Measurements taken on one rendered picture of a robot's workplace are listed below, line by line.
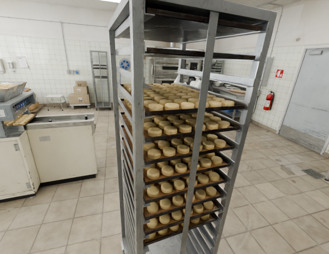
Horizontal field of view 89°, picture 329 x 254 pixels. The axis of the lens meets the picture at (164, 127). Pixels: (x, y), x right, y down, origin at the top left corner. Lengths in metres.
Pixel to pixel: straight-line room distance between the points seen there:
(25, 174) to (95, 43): 4.84
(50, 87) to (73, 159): 4.53
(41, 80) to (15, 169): 4.66
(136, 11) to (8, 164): 2.26
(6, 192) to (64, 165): 0.62
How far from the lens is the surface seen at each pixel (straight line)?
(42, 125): 2.43
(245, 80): 0.75
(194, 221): 1.03
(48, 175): 2.74
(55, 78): 6.74
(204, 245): 1.31
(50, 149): 2.54
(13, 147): 2.40
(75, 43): 6.54
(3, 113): 2.27
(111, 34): 1.09
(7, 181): 2.64
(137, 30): 0.49
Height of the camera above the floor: 1.65
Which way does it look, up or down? 22 degrees down
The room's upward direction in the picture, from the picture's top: 3 degrees clockwise
